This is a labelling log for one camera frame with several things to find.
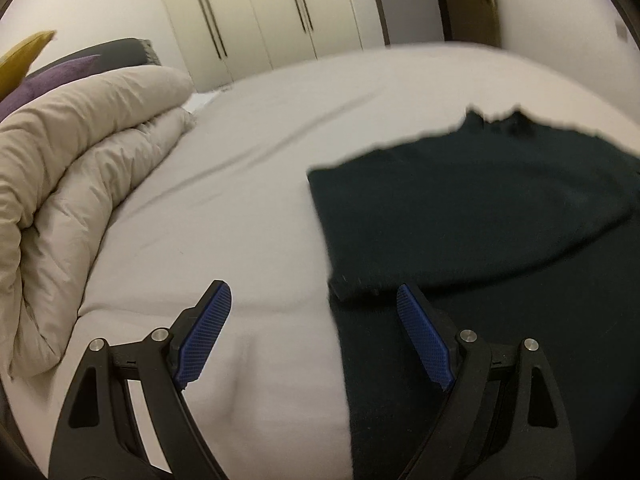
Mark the beige duvet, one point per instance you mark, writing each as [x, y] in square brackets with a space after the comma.
[75, 160]

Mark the bed with white sheet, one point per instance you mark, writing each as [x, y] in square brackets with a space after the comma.
[250, 185]

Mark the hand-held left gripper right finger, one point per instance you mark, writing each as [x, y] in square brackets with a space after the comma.
[422, 332]

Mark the wall light switch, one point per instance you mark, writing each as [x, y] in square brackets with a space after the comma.
[621, 32]

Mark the dark green sweater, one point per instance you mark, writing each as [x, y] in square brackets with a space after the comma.
[475, 200]

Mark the brown wooden door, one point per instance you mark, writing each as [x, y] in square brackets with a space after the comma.
[465, 0]

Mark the purple cushion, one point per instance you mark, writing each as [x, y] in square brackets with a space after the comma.
[45, 82]

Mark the cream wardrobe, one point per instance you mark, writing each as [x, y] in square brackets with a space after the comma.
[260, 35]

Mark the yellow cushion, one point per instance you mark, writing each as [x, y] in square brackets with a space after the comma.
[20, 55]

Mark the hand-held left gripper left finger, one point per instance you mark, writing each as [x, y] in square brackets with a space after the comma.
[205, 332]

